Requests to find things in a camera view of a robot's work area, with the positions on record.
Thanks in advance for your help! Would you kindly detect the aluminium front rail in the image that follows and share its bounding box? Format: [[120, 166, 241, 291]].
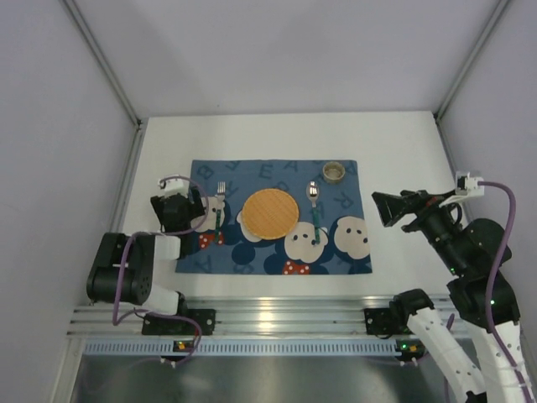
[[67, 296, 391, 338]]

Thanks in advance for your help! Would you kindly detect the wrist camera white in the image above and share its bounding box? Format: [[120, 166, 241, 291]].
[[455, 170, 484, 198], [159, 176, 189, 197]]

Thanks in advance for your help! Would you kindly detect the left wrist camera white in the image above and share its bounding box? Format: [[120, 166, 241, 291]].
[[159, 176, 189, 197]]

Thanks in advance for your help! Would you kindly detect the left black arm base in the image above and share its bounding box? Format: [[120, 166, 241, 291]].
[[142, 309, 216, 336]]

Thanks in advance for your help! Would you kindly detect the green handled fork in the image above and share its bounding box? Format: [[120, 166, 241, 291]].
[[214, 181, 227, 243]]

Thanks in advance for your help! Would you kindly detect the green handled spoon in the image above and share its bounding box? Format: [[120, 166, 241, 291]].
[[306, 181, 321, 244]]

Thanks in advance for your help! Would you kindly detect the round woven wicker plate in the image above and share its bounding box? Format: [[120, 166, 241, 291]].
[[242, 188, 300, 240]]

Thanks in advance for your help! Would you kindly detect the left aluminium corner post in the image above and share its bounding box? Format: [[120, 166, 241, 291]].
[[62, 0, 143, 127]]

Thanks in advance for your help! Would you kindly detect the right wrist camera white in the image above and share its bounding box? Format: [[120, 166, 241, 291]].
[[455, 170, 484, 198]]

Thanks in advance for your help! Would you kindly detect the blue cartoon placemat cloth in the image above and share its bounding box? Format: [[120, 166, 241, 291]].
[[175, 160, 373, 275]]

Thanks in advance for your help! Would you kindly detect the perforated cable duct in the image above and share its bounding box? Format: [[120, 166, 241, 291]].
[[83, 339, 425, 354]]

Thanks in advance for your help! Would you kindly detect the right aluminium corner post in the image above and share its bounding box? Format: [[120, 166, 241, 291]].
[[434, 0, 511, 123]]

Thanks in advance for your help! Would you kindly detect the aluminium corner post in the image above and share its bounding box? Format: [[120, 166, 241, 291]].
[[434, 0, 511, 123], [62, 0, 143, 127]]

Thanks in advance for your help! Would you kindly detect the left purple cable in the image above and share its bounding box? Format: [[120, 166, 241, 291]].
[[112, 175, 210, 364]]

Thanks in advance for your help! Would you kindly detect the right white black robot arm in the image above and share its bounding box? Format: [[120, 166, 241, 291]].
[[368, 181, 536, 402]]

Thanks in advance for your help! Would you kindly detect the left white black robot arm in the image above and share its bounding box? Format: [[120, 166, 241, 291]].
[[86, 186, 208, 323]]

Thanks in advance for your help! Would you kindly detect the small beige cup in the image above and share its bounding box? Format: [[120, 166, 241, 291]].
[[322, 161, 346, 185]]

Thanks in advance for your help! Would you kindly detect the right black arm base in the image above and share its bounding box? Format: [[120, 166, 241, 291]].
[[363, 308, 412, 339]]

